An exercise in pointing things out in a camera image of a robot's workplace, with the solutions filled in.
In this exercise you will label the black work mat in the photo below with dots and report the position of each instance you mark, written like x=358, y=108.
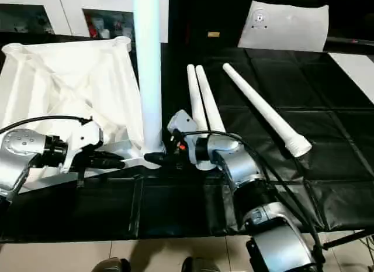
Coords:
x=306, y=93

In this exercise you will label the black cabinet with gold label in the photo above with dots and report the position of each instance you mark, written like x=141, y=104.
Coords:
x=204, y=14

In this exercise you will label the white cabinet with glass doors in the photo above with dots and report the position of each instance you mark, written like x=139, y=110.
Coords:
x=70, y=8

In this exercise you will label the black metal rod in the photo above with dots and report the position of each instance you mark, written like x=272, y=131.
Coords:
x=347, y=240

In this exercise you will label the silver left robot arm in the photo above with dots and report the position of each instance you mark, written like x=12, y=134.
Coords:
x=17, y=155

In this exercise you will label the white flat board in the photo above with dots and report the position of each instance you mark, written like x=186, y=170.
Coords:
x=356, y=73

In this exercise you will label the dark brown rounded object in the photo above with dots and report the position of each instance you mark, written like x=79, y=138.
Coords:
x=200, y=264
x=112, y=264

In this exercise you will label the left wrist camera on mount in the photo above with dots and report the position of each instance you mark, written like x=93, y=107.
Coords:
x=84, y=137

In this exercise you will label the black horizontal bar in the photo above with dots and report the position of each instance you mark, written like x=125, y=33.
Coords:
x=350, y=41

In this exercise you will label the white plastic table top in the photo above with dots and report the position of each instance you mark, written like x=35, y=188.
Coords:
x=73, y=73

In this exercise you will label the white plastic table leg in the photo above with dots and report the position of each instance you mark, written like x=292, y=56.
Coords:
x=210, y=102
x=149, y=64
x=263, y=108
x=195, y=93

